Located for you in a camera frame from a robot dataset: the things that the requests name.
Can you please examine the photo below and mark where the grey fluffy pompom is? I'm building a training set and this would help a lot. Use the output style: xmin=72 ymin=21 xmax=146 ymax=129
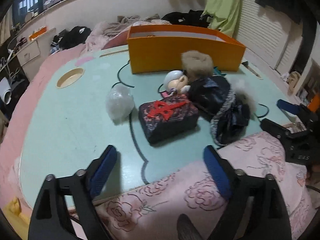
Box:
xmin=230 ymin=78 xmax=257 ymax=115

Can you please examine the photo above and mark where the black doll jacket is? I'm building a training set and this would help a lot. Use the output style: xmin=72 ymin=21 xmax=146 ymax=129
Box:
xmin=188 ymin=75 xmax=251 ymax=146

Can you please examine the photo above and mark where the beige fur hat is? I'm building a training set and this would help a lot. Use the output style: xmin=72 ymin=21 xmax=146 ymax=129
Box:
xmin=181 ymin=50 xmax=214 ymax=82

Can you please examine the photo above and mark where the small doll figure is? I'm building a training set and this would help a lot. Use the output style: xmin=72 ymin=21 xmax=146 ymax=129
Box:
xmin=163 ymin=70 xmax=190 ymax=95

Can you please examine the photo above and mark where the green hanging cloth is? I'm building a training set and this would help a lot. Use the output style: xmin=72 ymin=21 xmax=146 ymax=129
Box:
xmin=202 ymin=0 xmax=241 ymax=37

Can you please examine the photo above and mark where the red black pouch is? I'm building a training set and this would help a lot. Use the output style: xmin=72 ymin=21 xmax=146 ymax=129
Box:
xmin=138 ymin=94 xmax=200 ymax=145

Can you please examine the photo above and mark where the black clothes pile right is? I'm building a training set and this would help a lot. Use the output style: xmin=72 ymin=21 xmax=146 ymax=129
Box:
xmin=162 ymin=10 xmax=209 ymax=28

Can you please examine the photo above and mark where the black clothes pile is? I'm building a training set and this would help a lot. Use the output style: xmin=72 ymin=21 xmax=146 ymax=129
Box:
xmin=162 ymin=10 xmax=209 ymax=28
xmin=50 ymin=26 xmax=92 ymax=54

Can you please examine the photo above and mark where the clear plastic bag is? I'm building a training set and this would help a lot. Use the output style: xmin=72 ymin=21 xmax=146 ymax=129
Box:
xmin=106 ymin=83 xmax=135 ymax=122

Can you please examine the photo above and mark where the orange cardboard box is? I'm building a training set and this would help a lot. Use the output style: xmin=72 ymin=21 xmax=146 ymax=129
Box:
xmin=126 ymin=25 xmax=246 ymax=74

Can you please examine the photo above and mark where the white drawer cabinet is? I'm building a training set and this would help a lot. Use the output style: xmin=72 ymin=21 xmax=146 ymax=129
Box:
xmin=16 ymin=28 xmax=56 ymax=82

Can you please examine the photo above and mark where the pink blanket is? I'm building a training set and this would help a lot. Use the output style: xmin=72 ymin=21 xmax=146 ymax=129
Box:
xmin=81 ymin=14 xmax=171 ymax=55

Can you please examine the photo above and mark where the black clothes pile left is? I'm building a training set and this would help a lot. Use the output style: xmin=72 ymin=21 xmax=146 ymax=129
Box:
xmin=50 ymin=26 xmax=92 ymax=54

